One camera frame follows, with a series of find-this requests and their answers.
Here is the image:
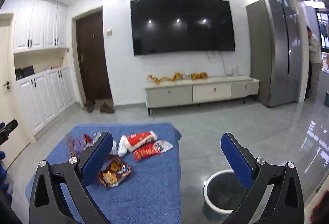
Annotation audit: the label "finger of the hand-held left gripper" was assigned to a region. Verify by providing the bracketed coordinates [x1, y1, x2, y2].
[0, 120, 18, 145]

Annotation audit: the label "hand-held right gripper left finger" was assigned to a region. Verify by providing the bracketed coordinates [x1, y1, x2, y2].
[29, 132, 114, 224]

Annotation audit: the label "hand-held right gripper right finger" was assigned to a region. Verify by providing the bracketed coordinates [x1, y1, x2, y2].
[221, 133, 305, 224]

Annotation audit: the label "white tissue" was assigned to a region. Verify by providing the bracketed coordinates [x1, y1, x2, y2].
[109, 140, 120, 156]

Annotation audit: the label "red and gold wrapper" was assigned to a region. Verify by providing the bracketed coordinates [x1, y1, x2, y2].
[97, 158, 133, 187]

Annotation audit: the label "small red wrapper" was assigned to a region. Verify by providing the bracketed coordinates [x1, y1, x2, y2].
[83, 134, 94, 148]

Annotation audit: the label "clear plastic bag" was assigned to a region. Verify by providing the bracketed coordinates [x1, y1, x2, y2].
[65, 134, 86, 158]

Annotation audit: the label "white round bin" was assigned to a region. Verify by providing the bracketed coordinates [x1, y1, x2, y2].
[203, 170, 249, 214]

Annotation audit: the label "red and white packet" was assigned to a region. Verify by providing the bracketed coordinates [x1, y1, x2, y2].
[117, 131, 158, 157]

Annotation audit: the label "red snack bag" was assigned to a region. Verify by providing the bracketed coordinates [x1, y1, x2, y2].
[133, 140, 173, 162]

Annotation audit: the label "person's left hand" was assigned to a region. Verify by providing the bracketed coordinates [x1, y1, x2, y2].
[0, 151, 13, 197]

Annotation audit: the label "white lower cabinets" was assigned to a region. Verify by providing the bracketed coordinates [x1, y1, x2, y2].
[17, 65, 77, 135]

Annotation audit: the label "brown shoe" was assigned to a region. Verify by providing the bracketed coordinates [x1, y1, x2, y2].
[84, 100, 96, 113]
[100, 102, 115, 114]

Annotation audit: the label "blue fluffy blanket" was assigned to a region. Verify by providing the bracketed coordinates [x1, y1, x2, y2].
[25, 122, 182, 224]

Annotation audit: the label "black box on shelf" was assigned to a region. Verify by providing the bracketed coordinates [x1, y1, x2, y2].
[15, 66, 35, 81]

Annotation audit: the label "white room door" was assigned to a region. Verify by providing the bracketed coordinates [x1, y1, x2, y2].
[0, 14, 30, 168]

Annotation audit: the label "white television cabinet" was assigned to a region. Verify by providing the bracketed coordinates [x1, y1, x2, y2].
[144, 75, 261, 115]

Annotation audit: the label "golden tiger ornament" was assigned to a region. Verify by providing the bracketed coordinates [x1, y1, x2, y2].
[189, 72, 208, 80]

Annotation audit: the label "brown entrance door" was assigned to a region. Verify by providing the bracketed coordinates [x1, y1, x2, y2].
[76, 11, 113, 101]

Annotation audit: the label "golden dragon ornament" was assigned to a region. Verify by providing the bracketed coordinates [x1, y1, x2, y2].
[147, 72, 189, 85]

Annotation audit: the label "grey refrigerator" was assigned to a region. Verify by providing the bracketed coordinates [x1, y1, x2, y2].
[246, 0, 302, 108]

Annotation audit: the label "television cable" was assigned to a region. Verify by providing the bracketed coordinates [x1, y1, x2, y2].
[206, 51, 227, 76]

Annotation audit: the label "white upper wall cabinets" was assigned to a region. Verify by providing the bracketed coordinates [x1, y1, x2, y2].
[13, 0, 68, 54]

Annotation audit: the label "black wall television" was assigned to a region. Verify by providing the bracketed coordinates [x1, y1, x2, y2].
[130, 0, 235, 56]

